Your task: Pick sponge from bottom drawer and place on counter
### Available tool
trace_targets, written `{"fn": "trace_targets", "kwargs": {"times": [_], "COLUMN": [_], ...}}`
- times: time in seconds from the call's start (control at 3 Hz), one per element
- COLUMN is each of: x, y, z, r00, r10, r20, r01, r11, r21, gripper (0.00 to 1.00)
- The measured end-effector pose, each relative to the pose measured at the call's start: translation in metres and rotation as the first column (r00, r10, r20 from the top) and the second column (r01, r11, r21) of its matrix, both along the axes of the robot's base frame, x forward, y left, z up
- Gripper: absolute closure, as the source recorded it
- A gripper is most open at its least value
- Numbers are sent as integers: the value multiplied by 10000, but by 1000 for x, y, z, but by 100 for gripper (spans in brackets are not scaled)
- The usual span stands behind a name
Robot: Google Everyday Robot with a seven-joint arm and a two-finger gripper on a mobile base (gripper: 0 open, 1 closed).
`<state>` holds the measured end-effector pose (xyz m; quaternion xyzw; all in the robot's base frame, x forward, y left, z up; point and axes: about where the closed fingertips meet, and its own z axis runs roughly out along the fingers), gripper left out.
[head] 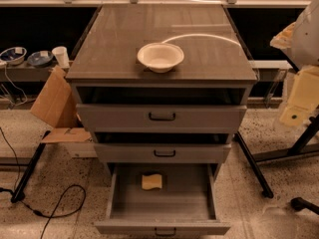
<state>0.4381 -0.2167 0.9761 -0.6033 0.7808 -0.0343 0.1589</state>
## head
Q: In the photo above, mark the white paper cup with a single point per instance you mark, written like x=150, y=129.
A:
x=61, y=56

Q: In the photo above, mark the blue bowl left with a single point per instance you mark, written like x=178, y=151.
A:
x=13, y=56

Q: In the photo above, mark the grey drawer cabinet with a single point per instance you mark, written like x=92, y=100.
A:
x=214, y=72

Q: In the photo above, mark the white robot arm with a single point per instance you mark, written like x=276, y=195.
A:
x=299, y=41

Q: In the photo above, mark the black left table leg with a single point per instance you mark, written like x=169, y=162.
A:
x=18, y=193

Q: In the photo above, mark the brown cardboard box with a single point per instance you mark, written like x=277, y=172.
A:
x=56, y=107

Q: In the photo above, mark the grey low shelf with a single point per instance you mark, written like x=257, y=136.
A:
x=25, y=73

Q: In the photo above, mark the black right table leg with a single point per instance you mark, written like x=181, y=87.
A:
x=266, y=190

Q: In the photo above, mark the white paper bowl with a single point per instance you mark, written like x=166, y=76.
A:
x=160, y=57

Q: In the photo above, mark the yellow sponge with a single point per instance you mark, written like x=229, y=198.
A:
x=153, y=181

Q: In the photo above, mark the black table leg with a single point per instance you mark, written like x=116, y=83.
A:
x=18, y=193
x=266, y=190

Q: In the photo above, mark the grey top drawer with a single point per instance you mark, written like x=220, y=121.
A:
x=161, y=118

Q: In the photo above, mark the black caster foot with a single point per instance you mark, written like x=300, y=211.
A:
x=299, y=204

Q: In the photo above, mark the black stand base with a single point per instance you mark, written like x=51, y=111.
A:
x=301, y=146

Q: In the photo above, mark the blue bowl right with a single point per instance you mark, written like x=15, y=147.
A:
x=40, y=59

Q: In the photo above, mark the blue bowl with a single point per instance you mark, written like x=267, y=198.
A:
x=40, y=59
x=13, y=56

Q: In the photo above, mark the grey bottom drawer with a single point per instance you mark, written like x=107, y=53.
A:
x=183, y=207

